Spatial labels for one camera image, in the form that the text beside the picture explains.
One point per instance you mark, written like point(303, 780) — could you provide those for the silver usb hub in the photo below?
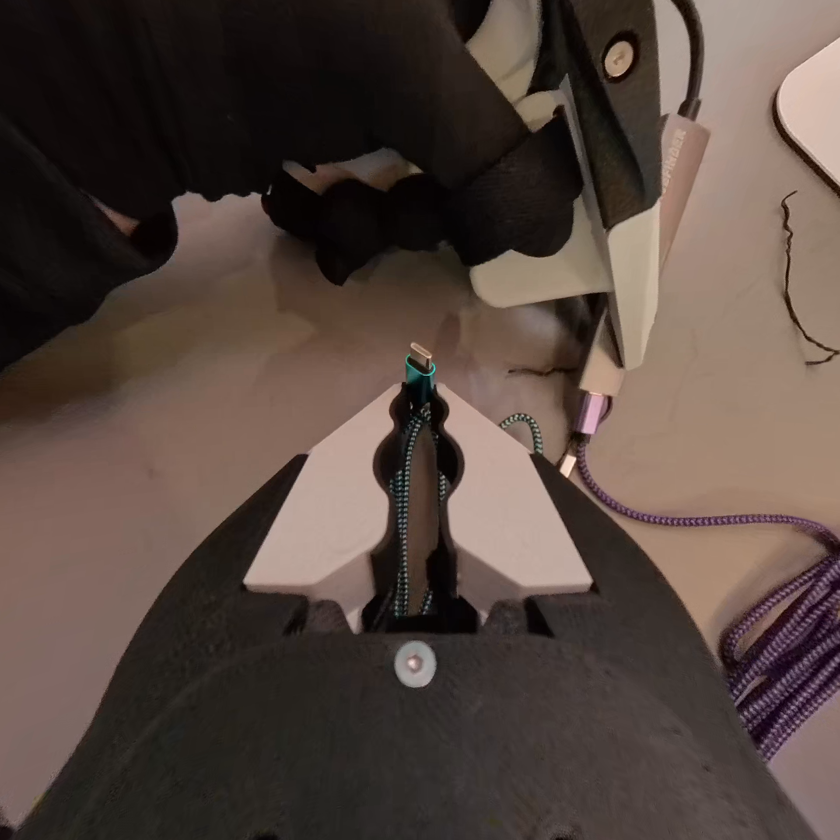
point(682, 170)

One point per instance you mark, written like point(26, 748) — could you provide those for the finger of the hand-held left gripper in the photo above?
point(636, 282)
point(538, 275)

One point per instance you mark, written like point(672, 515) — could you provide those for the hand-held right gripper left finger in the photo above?
point(328, 518)

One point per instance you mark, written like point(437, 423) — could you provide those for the long black thread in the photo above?
point(787, 262)

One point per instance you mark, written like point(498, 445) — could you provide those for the short black thread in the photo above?
point(535, 371)

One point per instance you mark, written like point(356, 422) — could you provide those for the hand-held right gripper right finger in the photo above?
point(512, 518)

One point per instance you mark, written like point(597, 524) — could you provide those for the white monitor base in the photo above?
point(817, 111)

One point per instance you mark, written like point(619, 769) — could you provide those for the person's left forearm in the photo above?
point(65, 197)

